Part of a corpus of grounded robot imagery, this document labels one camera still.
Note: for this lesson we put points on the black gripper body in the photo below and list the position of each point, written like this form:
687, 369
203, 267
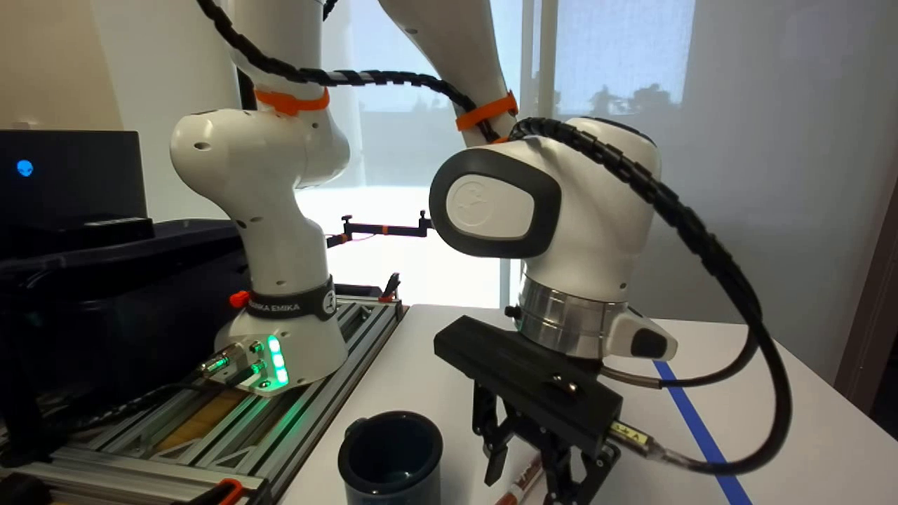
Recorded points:
549, 440

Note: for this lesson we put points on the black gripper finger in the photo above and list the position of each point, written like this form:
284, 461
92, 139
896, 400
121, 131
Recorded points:
493, 452
574, 480

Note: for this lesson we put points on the white marker with orange cap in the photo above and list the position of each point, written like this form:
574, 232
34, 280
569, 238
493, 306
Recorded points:
524, 480

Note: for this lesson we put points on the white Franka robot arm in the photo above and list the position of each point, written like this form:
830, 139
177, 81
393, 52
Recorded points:
283, 235

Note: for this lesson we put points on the dark teal enamel mug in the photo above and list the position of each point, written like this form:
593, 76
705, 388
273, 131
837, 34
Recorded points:
392, 459

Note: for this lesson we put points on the blue tape line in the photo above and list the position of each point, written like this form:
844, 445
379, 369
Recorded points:
697, 430

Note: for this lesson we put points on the red knob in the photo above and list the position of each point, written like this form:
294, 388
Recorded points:
239, 299

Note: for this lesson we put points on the large black case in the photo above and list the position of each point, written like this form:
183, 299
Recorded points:
93, 311

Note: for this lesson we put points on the black monitor with blue light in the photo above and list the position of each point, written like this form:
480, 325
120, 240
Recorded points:
66, 177

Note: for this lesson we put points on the small black rail clamp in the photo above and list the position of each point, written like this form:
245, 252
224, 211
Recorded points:
388, 288

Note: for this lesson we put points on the black camera mount rod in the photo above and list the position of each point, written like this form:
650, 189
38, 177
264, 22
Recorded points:
382, 228

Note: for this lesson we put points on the aluminium rail frame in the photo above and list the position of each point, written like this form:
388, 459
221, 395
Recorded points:
233, 440

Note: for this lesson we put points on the orange rail clamp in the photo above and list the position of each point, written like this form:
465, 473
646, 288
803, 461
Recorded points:
232, 493

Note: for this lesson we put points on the window frame mullion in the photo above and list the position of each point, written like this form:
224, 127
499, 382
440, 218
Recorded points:
538, 47

